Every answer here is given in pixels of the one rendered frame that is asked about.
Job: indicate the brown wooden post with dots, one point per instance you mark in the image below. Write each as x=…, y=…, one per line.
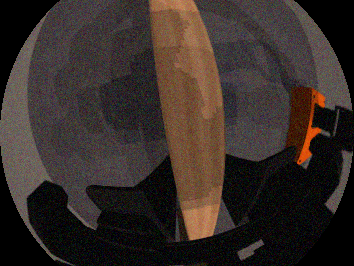
x=184, y=235

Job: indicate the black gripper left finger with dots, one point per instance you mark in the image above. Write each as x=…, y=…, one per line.
x=155, y=197

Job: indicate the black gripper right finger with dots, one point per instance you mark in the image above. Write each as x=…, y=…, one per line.
x=244, y=180

